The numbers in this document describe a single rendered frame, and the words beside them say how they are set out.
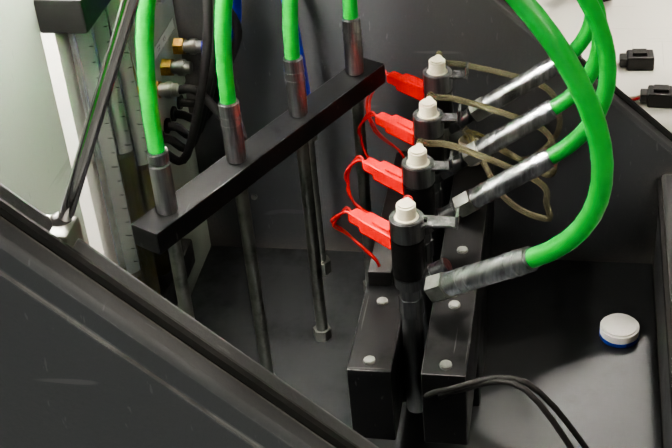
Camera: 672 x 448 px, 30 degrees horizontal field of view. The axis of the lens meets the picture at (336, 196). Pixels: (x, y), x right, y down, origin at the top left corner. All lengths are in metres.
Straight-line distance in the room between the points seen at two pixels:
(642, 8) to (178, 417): 1.04
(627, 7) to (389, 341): 0.68
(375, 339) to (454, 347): 0.07
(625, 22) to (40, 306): 1.04
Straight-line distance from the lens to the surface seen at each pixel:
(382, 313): 1.10
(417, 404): 1.13
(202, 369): 0.67
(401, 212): 1.00
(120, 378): 0.68
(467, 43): 1.27
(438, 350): 1.06
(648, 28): 1.56
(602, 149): 0.79
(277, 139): 1.13
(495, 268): 0.88
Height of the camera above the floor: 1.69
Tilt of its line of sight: 34 degrees down
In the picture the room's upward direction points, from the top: 5 degrees counter-clockwise
